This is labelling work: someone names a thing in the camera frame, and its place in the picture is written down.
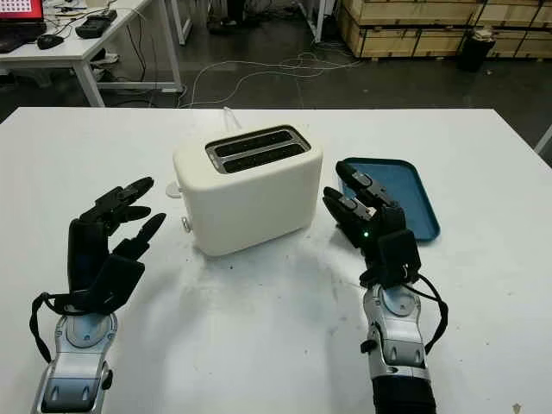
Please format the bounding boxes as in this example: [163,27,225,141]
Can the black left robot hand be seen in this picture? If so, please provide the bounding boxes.
[67,175,168,298]

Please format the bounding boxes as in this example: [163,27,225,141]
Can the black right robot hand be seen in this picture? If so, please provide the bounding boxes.
[322,159,409,288]

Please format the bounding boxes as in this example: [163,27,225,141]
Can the cream white two-slot toaster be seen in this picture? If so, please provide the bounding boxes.
[166,123,324,259]

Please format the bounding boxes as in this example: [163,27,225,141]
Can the blue plastic tray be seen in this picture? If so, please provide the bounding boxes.
[336,157,442,245]

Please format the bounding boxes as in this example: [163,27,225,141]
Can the wooden shipping crate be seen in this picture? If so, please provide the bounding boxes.
[340,0,486,26]
[478,0,552,29]
[336,8,475,60]
[489,25,552,60]

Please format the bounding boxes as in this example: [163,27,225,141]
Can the black waste bin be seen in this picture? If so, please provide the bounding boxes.
[456,28,497,72]

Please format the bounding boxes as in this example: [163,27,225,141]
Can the white office desk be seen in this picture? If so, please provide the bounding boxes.
[0,0,185,108]

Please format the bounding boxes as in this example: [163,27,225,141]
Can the black handheld controller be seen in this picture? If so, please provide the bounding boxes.
[75,10,118,39]

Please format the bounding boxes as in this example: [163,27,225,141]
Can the black laptop with red screen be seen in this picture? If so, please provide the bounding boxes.
[0,0,47,54]

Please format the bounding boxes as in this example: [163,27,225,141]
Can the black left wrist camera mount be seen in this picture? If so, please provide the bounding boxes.
[84,253,146,314]

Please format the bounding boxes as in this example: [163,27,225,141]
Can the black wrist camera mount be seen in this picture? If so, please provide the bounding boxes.
[84,253,146,314]
[376,229,422,286]

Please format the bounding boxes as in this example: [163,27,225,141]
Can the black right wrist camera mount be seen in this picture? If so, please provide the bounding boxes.
[376,229,422,286]

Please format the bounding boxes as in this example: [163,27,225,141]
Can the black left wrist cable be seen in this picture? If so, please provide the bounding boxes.
[28,291,94,362]

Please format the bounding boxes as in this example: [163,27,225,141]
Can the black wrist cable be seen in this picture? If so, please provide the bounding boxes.
[405,262,449,346]
[28,291,94,362]

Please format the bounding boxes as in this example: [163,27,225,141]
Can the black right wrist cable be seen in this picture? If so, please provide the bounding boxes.
[405,262,449,346]

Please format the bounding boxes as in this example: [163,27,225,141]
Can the white desk frame leg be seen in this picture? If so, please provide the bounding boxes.
[163,0,194,47]
[297,0,325,44]

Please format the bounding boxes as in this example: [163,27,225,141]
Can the white cable on floor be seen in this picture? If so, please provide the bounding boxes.
[179,51,361,109]

